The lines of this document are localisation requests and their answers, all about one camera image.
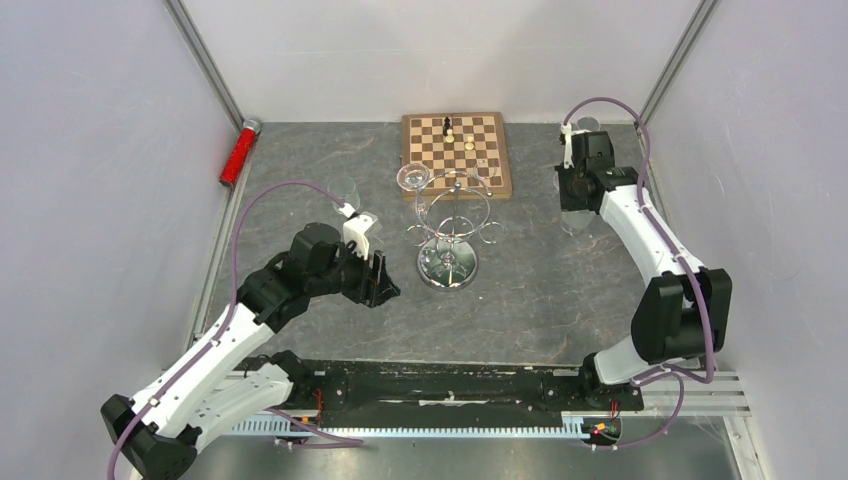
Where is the chrome wine glass rack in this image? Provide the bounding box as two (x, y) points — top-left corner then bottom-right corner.
(413, 170), (505, 292)

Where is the wooden chessboard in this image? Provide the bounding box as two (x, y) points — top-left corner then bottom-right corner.
(400, 112), (513, 200)

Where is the red cylindrical can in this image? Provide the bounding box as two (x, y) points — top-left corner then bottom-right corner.
(219, 118), (263, 189)

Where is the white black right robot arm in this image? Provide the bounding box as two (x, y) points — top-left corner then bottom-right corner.
(555, 125), (732, 408)

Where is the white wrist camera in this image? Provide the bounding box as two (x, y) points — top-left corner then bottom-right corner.
(560, 122), (574, 169)
(342, 212), (381, 260)

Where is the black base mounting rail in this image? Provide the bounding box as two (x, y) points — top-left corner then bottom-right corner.
(279, 359), (644, 429)

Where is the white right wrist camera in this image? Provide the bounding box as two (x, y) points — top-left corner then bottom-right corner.
(560, 122), (574, 169)

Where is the white slotted cable duct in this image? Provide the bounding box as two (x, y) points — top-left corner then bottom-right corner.
(226, 415), (590, 440)

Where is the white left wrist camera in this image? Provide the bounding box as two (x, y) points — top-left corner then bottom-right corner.
(342, 212), (381, 260)

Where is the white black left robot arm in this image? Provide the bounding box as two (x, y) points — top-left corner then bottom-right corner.
(101, 213), (400, 479)

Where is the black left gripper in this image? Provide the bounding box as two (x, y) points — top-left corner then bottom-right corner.
(308, 237), (401, 308)

